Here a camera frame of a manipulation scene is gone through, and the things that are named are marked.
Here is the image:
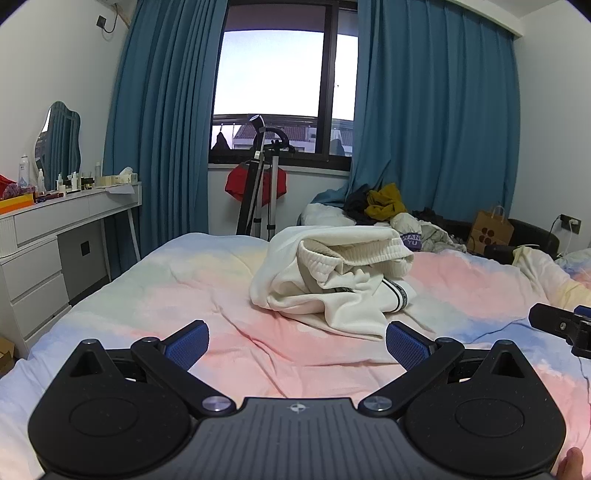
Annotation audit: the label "orange box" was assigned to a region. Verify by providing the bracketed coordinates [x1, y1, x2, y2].
[0, 194, 36, 215]

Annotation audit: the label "white charging cable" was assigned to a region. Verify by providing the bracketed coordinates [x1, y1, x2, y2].
[556, 222, 577, 259]

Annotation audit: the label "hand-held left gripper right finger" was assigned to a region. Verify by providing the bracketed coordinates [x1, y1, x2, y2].
[358, 320, 532, 416]

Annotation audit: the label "blue curtain beside dresser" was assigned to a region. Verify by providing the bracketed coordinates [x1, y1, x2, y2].
[102, 0, 229, 259]

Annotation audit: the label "white pants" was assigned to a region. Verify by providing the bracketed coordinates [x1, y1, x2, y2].
[249, 224, 419, 342]

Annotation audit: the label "red cloth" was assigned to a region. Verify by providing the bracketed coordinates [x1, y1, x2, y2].
[225, 164, 287, 207]

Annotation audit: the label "wavy-framed mirror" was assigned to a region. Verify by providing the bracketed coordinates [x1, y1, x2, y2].
[33, 102, 82, 191]

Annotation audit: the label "black-framed window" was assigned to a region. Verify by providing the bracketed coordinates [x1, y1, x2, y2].
[208, 0, 358, 174]

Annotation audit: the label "blue curtain beside clothes pile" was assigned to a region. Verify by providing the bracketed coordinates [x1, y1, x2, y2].
[314, 0, 520, 232]

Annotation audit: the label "black chair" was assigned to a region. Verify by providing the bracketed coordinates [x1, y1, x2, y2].
[471, 217, 560, 265]

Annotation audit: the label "pastel tie-dye pillow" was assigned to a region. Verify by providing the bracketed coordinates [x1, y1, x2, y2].
[556, 249, 591, 280]

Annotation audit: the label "person's right hand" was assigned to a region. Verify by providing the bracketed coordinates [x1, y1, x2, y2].
[556, 447, 591, 480]

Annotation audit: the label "white dresser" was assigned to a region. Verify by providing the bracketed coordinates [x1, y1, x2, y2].
[0, 181, 143, 361]

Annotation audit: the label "cardboard box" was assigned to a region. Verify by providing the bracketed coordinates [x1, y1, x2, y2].
[0, 336, 16, 377]

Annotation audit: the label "cream tissue box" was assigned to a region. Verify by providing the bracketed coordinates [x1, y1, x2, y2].
[102, 167, 138, 188]

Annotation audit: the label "black garment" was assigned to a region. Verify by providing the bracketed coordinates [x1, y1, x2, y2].
[344, 185, 375, 220]

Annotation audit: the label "pastel tie-dye duvet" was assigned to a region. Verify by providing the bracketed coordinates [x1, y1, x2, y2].
[0, 231, 591, 480]

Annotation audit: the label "yellow garment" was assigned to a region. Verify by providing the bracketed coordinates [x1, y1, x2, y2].
[365, 183, 408, 221]

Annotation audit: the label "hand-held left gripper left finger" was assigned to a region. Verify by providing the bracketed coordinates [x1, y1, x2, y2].
[65, 319, 236, 418]

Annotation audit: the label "white jacket with purple label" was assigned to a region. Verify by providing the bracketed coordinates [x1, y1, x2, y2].
[390, 212, 467, 254]

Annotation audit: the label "brown paper bag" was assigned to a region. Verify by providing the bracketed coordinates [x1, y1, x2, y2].
[466, 205, 515, 254]

